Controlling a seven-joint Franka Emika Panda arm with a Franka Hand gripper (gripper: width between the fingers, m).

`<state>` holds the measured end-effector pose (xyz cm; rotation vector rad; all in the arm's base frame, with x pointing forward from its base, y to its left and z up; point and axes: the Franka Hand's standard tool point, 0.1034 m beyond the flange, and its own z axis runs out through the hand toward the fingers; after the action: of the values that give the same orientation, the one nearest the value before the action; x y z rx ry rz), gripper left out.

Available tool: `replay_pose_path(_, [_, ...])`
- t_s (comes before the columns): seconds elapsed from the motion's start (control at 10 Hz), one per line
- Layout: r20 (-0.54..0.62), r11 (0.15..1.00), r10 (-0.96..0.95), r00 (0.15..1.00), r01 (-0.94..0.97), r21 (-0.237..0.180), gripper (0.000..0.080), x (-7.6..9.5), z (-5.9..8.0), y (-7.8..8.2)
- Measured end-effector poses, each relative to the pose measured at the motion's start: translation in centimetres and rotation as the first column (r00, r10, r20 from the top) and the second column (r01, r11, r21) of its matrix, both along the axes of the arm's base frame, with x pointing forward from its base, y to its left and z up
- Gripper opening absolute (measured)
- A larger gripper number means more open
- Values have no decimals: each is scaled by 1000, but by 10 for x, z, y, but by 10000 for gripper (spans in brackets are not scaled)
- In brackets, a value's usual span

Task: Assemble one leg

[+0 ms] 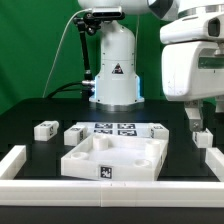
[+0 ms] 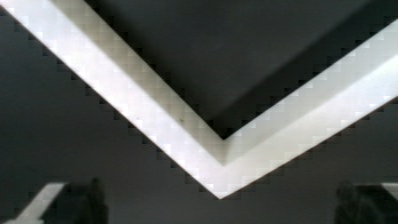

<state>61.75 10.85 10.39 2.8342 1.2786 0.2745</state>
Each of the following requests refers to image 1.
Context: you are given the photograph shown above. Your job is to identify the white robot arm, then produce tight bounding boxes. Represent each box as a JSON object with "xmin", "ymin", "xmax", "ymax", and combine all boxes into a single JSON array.
[{"xmin": 78, "ymin": 0, "xmax": 224, "ymax": 131}]

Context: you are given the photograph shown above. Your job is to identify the white camera cable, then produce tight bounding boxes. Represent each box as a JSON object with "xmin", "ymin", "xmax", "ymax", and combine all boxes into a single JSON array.
[{"xmin": 42, "ymin": 8, "xmax": 93, "ymax": 99}]

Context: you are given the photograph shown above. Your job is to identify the white square tabletop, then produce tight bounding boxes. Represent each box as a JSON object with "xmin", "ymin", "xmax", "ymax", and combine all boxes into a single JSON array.
[{"xmin": 61, "ymin": 134, "xmax": 168, "ymax": 181}]

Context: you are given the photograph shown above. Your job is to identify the grey depth camera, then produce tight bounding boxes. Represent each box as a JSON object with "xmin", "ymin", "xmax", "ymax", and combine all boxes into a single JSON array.
[{"xmin": 91, "ymin": 6, "xmax": 123, "ymax": 19}]

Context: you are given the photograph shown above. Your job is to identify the AprilTag marker sheet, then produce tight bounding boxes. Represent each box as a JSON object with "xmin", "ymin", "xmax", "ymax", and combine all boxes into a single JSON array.
[{"xmin": 78, "ymin": 122, "xmax": 150, "ymax": 137}]

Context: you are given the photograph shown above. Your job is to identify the white U-shaped obstacle fence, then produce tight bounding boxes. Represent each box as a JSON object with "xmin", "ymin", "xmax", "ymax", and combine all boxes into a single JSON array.
[{"xmin": 0, "ymin": 145, "xmax": 224, "ymax": 208}]

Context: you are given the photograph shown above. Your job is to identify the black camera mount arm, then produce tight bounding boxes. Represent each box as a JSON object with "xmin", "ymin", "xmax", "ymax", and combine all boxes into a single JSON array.
[{"xmin": 73, "ymin": 13, "xmax": 100, "ymax": 81}]

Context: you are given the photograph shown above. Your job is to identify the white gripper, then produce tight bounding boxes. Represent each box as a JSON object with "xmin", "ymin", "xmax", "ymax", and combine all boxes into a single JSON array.
[{"xmin": 160, "ymin": 15, "xmax": 224, "ymax": 132}]

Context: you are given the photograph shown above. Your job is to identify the black base cables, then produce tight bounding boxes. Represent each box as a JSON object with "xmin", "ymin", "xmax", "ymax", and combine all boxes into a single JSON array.
[{"xmin": 46, "ymin": 82, "xmax": 84, "ymax": 99}]

